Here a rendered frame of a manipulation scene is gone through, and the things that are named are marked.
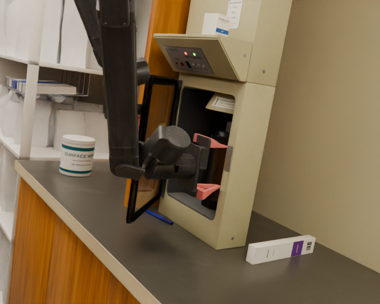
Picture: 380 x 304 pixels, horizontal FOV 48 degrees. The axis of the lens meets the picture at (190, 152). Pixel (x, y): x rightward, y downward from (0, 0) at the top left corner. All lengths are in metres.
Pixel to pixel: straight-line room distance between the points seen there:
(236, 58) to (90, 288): 0.76
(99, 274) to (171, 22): 0.80
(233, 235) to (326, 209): 0.38
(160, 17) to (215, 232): 0.69
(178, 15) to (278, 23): 0.38
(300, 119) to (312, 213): 0.33
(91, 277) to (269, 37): 0.82
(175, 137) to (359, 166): 0.74
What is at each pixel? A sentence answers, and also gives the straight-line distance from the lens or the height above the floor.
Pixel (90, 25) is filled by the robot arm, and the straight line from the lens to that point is 1.17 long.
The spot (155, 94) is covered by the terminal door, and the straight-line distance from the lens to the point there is 1.16.
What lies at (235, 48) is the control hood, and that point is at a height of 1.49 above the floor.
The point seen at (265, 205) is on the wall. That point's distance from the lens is 1.68.
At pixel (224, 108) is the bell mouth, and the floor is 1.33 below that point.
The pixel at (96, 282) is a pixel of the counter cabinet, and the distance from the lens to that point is 1.28.
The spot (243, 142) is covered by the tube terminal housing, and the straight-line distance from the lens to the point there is 1.18.
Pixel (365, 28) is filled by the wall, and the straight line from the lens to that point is 1.48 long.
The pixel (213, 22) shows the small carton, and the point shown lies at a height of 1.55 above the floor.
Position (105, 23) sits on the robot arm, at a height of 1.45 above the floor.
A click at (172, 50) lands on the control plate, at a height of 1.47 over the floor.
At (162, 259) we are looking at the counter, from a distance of 1.12.
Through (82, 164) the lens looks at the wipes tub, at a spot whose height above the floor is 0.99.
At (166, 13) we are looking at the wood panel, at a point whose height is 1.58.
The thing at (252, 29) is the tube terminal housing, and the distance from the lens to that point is 1.17.
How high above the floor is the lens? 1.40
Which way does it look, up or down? 10 degrees down
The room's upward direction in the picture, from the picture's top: 9 degrees clockwise
